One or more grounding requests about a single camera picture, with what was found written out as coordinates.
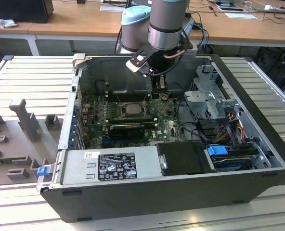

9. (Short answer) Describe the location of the silver metal drive cage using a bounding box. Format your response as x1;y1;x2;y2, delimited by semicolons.
183;64;244;121

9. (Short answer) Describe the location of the black box on desk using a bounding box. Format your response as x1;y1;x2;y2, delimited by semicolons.
0;0;54;24

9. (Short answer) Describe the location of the black and silver PC case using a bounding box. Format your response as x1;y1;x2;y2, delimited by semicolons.
36;53;285;223

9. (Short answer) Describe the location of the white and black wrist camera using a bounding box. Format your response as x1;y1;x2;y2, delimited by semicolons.
125;47;155;73

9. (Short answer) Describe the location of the grey parts rack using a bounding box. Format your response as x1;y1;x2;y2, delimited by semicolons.
0;98;64;187

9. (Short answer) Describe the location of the silver power supply unit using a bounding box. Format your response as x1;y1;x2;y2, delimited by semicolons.
58;145;162;185

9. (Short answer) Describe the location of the white paper sheet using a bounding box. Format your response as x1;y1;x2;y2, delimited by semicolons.
224;12;258;20

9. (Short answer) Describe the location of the dark grey cable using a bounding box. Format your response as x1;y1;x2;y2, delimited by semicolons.
177;96;206;141

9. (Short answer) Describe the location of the hard disk in blue carrier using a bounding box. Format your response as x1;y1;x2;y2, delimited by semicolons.
206;144;260;173

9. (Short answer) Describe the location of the CPU socket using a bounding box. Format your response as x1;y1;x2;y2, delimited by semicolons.
119;101;150;119

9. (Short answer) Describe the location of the black graphics card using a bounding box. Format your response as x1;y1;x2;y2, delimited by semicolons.
108;124;145;141

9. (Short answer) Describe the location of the metal socket cover frame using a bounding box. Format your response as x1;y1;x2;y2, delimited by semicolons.
120;102;148;118

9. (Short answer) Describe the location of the black cable with brass sleeve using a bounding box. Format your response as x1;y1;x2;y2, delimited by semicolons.
149;48;189;77

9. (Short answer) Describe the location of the black plastic shroud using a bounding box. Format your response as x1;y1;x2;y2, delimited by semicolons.
155;141;217;176

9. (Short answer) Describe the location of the silver-topped CPU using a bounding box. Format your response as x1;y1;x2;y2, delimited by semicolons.
124;103;143;116

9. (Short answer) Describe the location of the crumpled white paper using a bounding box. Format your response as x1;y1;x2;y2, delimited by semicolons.
0;13;18;29

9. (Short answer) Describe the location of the green motherboard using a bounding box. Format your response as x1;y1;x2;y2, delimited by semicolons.
81;92;196;149

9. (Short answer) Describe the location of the wooden desk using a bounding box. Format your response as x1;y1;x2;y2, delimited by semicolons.
0;0;285;49

